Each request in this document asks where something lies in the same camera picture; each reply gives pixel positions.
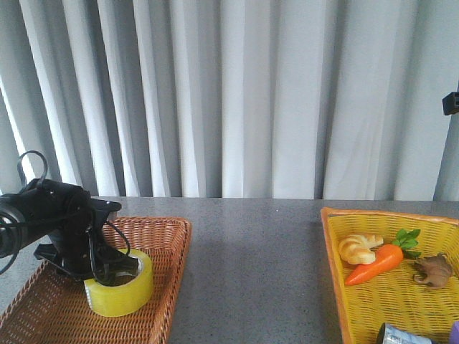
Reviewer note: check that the yellow clear tape roll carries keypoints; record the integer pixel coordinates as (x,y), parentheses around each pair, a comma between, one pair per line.
(126,298)

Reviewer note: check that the toy croissant bread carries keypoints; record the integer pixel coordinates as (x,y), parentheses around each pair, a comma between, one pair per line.
(357,248)

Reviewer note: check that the purple foam block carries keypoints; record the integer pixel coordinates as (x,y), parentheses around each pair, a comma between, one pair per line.
(454,333)

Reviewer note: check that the brown toy animal figure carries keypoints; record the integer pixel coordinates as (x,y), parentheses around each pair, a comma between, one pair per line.
(434,271)

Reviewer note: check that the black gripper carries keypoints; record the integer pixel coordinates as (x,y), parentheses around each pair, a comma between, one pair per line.
(74,222)

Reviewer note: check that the blue white label can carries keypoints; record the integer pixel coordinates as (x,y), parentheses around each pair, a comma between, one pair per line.
(389,334)

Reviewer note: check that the orange toy carrot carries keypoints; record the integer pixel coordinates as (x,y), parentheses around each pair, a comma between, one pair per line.
(387,257)

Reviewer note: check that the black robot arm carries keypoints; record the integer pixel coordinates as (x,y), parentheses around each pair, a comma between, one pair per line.
(12,225)

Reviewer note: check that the brown wicker basket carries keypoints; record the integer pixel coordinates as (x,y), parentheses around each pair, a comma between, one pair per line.
(52,308)

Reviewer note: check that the grey white curtain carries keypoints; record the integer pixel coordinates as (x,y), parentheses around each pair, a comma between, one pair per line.
(234,99)

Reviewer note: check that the yellow woven plastic basket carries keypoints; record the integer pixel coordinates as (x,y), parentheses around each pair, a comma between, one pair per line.
(393,297)

